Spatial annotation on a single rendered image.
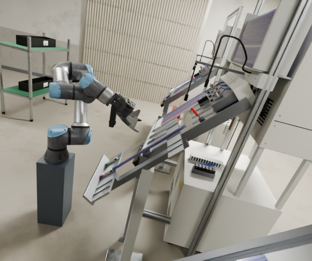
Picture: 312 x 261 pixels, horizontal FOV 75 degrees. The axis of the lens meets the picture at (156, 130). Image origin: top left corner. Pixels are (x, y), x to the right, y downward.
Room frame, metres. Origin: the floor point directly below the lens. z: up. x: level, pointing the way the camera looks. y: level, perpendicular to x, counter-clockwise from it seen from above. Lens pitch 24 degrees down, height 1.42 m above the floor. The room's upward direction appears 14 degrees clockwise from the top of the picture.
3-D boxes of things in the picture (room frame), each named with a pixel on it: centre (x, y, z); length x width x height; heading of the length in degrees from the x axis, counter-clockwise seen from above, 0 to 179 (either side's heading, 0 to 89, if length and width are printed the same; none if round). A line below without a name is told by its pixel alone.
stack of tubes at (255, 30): (1.36, -0.47, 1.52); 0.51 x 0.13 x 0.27; 177
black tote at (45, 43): (2.91, 1.90, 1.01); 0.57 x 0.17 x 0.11; 177
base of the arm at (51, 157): (1.11, 0.61, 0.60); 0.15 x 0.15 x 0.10
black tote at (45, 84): (2.91, 1.90, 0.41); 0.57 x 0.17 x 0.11; 177
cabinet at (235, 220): (1.41, -0.60, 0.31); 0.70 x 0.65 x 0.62; 177
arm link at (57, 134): (1.12, 0.60, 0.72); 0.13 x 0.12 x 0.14; 120
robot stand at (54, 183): (1.11, 0.61, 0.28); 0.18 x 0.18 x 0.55; 5
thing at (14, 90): (2.91, 1.90, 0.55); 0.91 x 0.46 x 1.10; 177
